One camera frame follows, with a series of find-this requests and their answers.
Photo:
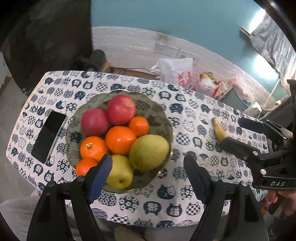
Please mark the dark glass fruit plate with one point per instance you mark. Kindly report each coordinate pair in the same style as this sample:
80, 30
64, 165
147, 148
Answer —
152, 111

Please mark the red apple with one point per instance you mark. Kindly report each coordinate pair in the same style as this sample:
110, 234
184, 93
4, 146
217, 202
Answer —
94, 122
120, 110

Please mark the white plastic bag red print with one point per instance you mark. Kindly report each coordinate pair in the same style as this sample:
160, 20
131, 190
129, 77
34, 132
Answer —
176, 72

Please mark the orange with stem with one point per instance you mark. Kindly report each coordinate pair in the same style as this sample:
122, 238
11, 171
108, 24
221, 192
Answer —
93, 147

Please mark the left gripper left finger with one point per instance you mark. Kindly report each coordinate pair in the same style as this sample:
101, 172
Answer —
49, 220

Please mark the small mandarin orange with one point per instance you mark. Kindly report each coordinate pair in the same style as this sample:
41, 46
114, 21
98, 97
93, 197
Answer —
84, 166

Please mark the yellow banana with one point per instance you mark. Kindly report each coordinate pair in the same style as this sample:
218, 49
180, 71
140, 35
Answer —
220, 133

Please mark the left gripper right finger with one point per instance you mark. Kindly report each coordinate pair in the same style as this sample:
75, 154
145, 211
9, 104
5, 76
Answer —
245, 220

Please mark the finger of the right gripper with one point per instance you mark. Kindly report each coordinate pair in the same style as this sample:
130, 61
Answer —
252, 155
276, 133

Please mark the person's right hand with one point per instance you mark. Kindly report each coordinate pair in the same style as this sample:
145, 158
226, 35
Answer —
288, 202

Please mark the red apple lower left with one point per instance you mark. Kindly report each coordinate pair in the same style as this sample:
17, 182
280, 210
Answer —
94, 122

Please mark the colourful snack bag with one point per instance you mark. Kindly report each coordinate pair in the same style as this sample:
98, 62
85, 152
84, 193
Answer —
211, 86

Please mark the cat pattern tablecloth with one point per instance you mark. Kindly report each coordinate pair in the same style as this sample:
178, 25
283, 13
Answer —
168, 201

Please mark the white wall socket strip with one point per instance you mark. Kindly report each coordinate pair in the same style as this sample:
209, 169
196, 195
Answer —
171, 51

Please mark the green yellow pear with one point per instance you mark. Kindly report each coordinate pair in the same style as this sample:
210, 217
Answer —
148, 152

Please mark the red apple upper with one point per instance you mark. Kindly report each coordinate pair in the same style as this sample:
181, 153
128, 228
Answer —
120, 110

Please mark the grey trash bin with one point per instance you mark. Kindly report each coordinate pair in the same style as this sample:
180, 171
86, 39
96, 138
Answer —
239, 95

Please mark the black smartphone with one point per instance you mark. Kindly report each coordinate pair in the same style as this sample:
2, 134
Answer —
48, 135

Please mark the yellow green apple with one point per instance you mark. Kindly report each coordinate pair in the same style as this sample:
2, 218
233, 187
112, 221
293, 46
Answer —
121, 175

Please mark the large orange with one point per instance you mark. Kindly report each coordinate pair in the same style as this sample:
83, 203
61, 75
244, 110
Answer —
119, 140

